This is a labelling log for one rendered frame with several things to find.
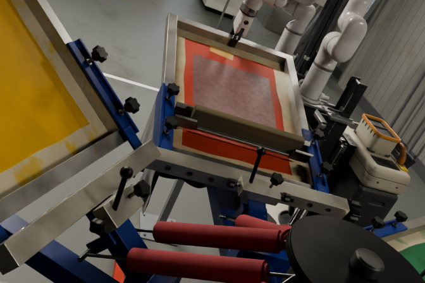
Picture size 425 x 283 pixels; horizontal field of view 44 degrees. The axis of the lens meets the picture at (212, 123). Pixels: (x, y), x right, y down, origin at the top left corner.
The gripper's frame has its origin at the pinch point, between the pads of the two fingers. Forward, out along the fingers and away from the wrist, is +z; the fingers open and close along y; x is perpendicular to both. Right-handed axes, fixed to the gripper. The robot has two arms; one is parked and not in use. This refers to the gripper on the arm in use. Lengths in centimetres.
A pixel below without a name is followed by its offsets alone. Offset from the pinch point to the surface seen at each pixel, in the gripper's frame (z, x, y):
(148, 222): 127, -5, -9
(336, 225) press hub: -40, 1, -122
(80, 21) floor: 203, 60, 270
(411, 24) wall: 101, -293, 325
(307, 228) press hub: -41, 10, -125
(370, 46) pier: 156, -282, 349
